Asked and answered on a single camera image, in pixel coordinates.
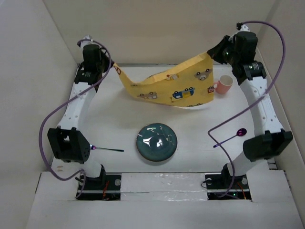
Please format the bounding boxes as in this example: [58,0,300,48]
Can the iridescent purple metal spoon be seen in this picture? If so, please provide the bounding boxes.
[213,128,247,148]

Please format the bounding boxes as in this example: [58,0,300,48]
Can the pink ceramic mug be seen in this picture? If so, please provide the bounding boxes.
[213,75,234,94]

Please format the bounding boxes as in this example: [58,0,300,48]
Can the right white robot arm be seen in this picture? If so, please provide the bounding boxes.
[207,31,293,188]

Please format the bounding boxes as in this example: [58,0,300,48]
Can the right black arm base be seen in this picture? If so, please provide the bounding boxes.
[201,173,252,200]

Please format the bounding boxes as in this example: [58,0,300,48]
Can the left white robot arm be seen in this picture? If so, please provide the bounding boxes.
[47,35,113,189]

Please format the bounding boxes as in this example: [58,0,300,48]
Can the yellow vehicle-print cloth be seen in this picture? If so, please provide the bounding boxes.
[113,52,214,107]

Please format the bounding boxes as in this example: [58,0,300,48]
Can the iridescent metal fork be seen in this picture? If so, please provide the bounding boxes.
[90,145,124,152]

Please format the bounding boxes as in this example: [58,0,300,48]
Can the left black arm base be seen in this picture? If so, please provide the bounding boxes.
[76,174,122,201]

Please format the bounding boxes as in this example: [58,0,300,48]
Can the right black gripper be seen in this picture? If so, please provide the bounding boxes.
[208,35,240,66]

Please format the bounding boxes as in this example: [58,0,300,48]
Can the dark teal ceramic plate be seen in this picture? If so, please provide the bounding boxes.
[135,123,178,166]

